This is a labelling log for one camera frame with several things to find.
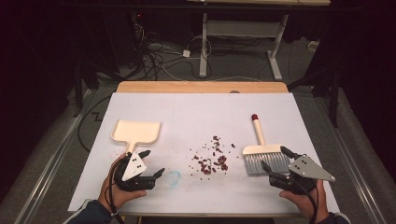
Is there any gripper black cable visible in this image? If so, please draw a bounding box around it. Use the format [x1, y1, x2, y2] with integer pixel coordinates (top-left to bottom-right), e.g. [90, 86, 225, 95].
[104, 158, 126, 224]
[292, 179, 320, 224]

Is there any cream plastic dustpan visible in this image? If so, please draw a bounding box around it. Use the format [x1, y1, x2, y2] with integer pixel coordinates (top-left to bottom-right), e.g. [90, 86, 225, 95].
[110, 119, 163, 155]

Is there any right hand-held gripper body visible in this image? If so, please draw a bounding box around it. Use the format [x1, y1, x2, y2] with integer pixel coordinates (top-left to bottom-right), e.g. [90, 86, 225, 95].
[268, 154, 336, 196]

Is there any black metal stand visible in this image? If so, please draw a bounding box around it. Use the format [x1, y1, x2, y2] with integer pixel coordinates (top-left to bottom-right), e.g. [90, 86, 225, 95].
[287, 60, 342, 129]
[72, 60, 100, 119]

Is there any person's left hand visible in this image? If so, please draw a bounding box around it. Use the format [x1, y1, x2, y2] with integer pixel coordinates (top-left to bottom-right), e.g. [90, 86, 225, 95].
[97, 153, 148, 214]

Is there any wooden table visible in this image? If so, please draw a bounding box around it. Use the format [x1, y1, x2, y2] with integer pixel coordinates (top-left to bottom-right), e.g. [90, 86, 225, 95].
[74, 80, 338, 218]

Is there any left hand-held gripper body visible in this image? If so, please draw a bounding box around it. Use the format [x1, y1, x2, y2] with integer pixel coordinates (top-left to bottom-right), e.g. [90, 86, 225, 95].
[113, 151, 157, 192]

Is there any white metal desk frame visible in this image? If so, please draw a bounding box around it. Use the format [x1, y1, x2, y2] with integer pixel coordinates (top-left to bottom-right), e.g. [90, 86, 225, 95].
[186, 0, 332, 81]

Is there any cream brush with red cap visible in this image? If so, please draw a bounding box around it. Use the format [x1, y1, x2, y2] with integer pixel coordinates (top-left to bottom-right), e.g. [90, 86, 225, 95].
[242, 113, 292, 176]

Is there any tangle of floor cables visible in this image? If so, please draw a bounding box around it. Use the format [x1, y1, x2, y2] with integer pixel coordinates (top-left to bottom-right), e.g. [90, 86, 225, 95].
[133, 21, 213, 82]

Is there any person's right hand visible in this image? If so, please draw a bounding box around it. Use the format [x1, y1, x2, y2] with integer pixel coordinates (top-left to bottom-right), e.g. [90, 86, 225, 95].
[278, 178, 330, 224]

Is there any pile of red bean scraps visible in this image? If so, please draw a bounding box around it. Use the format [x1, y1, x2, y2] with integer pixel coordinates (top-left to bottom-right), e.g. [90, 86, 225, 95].
[188, 134, 237, 177]

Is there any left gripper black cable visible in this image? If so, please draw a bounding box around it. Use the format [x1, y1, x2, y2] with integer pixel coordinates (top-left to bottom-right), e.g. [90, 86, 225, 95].
[104, 158, 126, 224]

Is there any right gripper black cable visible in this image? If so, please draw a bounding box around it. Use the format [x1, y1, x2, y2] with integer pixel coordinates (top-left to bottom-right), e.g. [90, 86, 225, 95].
[292, 179, 320, 224]

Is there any metal floor rail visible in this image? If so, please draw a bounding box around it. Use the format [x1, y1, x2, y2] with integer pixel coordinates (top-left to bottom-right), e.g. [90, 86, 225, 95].
[312, 94, 380, 224]
[21, 89, 96, 224]

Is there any white table cover sheet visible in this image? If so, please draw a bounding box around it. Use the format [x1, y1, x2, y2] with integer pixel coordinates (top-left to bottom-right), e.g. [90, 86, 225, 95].
[67, 91, 341, 216]

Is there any black floor cable loop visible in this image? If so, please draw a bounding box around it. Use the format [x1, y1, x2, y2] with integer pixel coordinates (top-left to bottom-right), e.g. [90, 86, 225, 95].
[77, 94, 112, 154]

